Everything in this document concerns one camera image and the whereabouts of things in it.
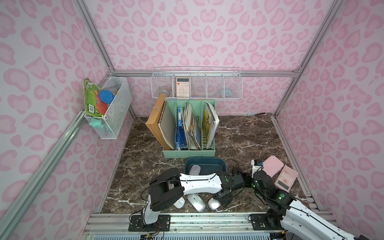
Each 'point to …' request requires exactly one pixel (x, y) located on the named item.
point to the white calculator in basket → (183, 87)
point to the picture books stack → (191, 127)
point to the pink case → (272, 166)
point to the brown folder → (174, 123)
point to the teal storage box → (207, 165)
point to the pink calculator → (286, 179)
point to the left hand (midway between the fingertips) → (222, 195)
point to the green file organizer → (198, 105)
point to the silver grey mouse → (213, 204)
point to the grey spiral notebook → (166, 126)
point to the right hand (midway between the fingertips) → (242, 172)
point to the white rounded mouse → (195, 170)
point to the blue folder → (180, 137)
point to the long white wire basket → (197, 83)
